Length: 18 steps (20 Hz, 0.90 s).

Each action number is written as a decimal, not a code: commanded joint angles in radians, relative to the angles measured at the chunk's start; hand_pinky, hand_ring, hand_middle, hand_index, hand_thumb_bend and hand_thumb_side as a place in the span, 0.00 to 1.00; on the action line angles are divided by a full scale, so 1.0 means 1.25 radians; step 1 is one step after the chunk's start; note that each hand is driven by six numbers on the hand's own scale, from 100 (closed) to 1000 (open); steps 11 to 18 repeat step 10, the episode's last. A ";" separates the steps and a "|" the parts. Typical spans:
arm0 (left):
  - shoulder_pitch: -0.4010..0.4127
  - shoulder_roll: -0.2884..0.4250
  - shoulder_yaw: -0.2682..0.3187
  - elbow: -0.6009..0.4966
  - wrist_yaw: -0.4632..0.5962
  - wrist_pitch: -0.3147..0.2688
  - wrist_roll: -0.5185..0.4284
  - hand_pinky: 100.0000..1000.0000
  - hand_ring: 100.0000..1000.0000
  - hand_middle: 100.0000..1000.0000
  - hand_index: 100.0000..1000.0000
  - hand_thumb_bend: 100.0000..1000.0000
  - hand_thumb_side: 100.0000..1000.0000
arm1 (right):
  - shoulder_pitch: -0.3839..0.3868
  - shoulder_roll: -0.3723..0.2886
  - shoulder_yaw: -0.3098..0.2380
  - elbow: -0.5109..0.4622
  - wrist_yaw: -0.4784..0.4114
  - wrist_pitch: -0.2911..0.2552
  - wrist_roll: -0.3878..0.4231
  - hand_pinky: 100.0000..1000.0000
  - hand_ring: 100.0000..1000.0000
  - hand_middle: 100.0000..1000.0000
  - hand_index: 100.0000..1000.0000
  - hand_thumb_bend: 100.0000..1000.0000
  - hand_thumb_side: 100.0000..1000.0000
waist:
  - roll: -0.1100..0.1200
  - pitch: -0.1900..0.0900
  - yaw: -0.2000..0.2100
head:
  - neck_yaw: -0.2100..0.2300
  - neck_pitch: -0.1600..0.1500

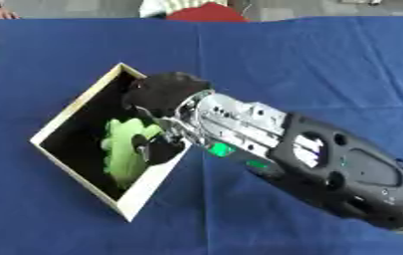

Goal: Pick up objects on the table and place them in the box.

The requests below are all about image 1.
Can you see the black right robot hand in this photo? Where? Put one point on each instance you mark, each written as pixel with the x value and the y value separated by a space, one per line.
pixel 164 91

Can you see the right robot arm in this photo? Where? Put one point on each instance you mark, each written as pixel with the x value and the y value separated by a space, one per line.
pixel 303 149

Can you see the tan cardboard box black inside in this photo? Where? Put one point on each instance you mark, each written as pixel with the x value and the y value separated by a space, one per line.
pixel 71 132

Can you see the light green soft toy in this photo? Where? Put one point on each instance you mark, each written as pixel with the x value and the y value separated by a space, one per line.
pixel 122 149

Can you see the person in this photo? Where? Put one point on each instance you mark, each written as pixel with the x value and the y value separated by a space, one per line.
pixel 187 8

